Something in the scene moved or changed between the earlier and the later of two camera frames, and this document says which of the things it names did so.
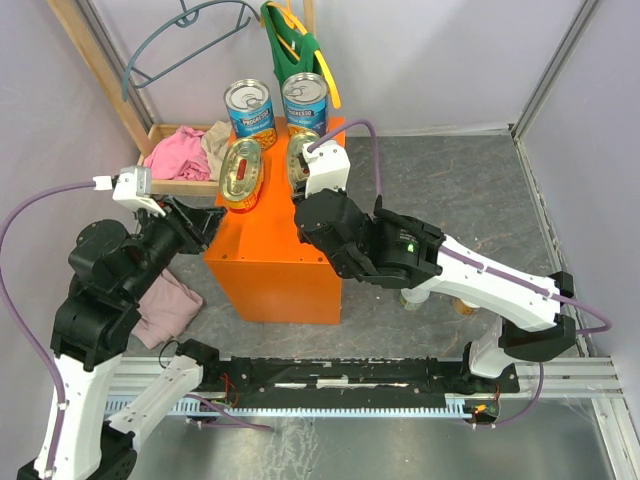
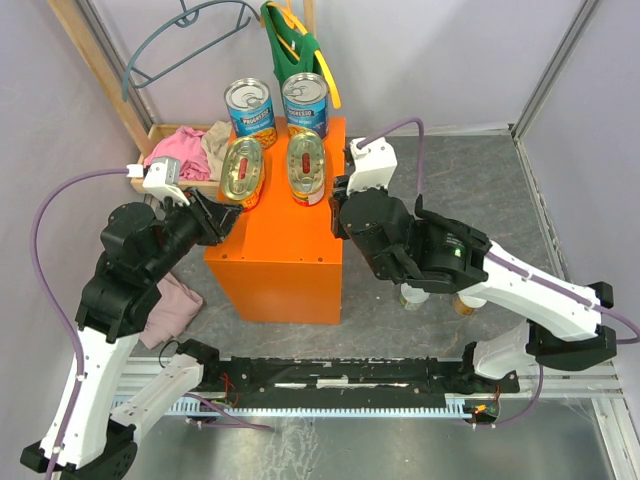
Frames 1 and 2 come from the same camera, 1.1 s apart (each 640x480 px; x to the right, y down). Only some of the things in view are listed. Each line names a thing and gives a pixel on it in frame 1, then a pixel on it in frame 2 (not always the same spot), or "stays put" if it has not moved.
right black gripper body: (299, 191) -> (341, 184)
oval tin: (297, 137) stays put
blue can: (306, 100) stays put
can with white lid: (412, 298) stays put
